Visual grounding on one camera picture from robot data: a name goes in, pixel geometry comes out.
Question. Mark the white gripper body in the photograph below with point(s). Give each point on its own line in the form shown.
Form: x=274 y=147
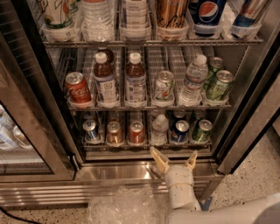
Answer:
x=178 y=175

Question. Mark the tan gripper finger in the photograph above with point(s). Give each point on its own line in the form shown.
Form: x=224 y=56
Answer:
x=161 y=160
x=191 y=161

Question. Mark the pepsi can shelf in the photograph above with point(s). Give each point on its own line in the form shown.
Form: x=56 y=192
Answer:
x=180 y=131
x=177 y=115

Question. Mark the shelf water bottle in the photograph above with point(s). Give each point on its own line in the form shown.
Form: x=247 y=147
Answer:
x=195 y=76
x=97 y=24
x=158 y=135

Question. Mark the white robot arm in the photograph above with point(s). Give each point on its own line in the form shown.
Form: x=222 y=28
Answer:
x=187 y=210

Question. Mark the front green can bottom shelf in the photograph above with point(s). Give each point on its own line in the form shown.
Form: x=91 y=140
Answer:
x=202 y=131

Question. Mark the red can bottom shelf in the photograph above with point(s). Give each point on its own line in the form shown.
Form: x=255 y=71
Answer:
x=136 y=132

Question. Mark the rear green can bottom shelf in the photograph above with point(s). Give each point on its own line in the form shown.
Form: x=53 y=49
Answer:
x=197 y=115

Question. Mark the orange brown can bottom shelf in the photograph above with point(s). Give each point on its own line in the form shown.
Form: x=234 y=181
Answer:
x=115 y=133

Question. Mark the white 7up can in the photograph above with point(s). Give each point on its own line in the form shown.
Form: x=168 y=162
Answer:
x=163 y=86

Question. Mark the front green can middle shelf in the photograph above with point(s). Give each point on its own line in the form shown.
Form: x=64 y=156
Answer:
x=219 y=86

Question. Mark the blue silver can bottom shelf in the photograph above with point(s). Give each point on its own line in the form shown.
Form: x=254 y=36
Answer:
x=91 y=130

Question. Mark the rear green can middle shelf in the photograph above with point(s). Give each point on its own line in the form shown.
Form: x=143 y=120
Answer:
x=215 y=65

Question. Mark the stainless steel fridge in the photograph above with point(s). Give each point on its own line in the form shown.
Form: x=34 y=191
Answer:
x=99 y=170

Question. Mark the red coca-cola can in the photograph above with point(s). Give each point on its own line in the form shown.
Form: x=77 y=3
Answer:
x=77 y=87

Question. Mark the glass fridge door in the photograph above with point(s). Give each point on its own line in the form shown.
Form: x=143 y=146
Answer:
x=30 y=148

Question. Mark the top shelf gold can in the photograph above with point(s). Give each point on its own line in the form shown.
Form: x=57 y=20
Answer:
x=171 y=13

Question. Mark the top shelf pepsi can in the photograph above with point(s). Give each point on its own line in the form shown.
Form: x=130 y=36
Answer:
x=206 y=12

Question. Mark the top shelf white label bottle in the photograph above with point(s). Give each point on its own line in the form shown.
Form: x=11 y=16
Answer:
x=135 y=13

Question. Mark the top shelf red bull can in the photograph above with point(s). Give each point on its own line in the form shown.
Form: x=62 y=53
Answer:
x=250 y=13

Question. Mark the top shelf white green can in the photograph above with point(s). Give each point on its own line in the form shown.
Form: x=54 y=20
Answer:
x=56 y=13

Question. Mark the blue tape cross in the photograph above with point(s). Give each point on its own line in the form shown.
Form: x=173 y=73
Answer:
x=205 y=206

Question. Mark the clear plastic wrap bundle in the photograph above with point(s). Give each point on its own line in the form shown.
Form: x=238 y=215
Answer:
x=130 y=206

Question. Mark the middle iced tea bottle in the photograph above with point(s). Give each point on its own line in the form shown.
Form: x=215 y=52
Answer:
x=135 y=79

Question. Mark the iced tea bottle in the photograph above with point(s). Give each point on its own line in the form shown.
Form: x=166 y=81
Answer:
x=135 y=79
x=110 y=55
x=105 y=79

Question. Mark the front left iced tea bottle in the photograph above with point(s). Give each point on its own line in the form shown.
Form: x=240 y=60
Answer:
x=105 y=79

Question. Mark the rear iced tea bottle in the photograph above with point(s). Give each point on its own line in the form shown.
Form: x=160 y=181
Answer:
x=110 y=55

